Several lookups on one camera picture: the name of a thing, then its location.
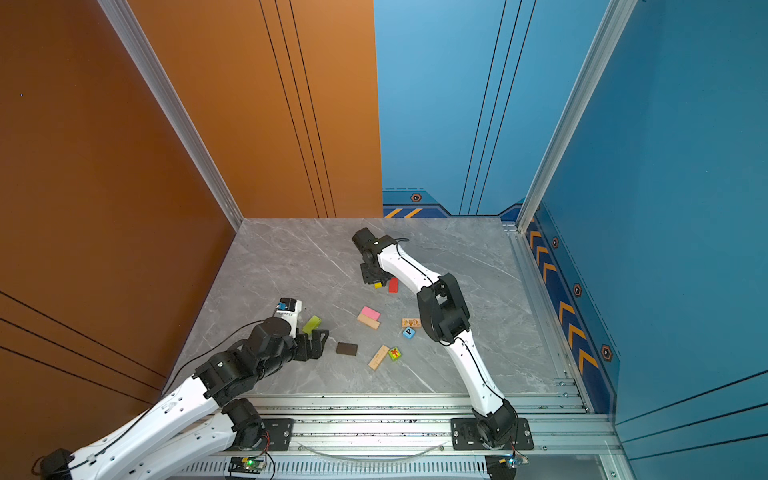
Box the aluminium corner post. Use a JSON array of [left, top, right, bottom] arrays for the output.
[[516, 0, 637, 234], [98, 0, 244, 231]]

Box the monkey picture wood block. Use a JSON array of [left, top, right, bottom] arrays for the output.
[[401, 318, 421, 329]]

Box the aluminium right corner post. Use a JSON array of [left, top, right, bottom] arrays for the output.
[[516, 0, 637, 234]]

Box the plain long wood block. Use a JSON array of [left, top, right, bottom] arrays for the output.
[[357, 314, 380, 330]]

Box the aluminium front rail frame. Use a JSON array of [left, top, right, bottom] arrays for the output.
[[155, 376, 637, 480]]

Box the left green circuit board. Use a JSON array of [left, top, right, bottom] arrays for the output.
[[227, 457, 268, 476]]

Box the dark brown wood block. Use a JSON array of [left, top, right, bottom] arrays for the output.
[[336, 342, 358, 356]]

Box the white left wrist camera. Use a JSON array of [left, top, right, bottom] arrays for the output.
[[273, 297, 303, 337]]

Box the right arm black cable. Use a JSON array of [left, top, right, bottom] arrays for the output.
[[392, 238, 520, 445]]

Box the green cube red figure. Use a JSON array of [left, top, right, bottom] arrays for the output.
[[388, 347, 402, 361]]

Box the pink wood block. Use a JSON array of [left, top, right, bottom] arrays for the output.
[[360, 306, 381, 321]]

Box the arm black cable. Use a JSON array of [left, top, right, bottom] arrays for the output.
[[59, 319, 268, 475], [392, 238, 520, 445]]

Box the aluminium left corner post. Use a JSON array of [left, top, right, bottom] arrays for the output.
[[98, 0, 244, 231]]

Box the lime green long block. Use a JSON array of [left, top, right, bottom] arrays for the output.
[[302, 315, 322, 335]]

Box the right green circuit board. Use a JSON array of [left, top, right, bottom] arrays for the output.
[[485, 454, 529, 480]]

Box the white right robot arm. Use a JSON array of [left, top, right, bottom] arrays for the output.
[[352, 228, 520, 449]]

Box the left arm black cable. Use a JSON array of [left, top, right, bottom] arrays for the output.
[[59, 319, 268, 475]]

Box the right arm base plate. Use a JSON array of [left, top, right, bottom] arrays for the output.
[[450, 418, 535, 451]]

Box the green circuit board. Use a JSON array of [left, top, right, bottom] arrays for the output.
[[485, 454, 529, 480], [227, 457, 268, 476]]

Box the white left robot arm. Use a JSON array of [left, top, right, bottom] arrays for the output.
[[38, 317, 328, 479]]

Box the engraved long wood block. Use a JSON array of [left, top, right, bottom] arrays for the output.
[[368, 345, 389, 370]]

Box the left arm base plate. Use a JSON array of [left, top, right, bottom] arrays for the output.
[[253, 417, 294, 452]]

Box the clear curved cable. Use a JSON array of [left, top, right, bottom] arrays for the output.
[[296, 440, 448, 463]]

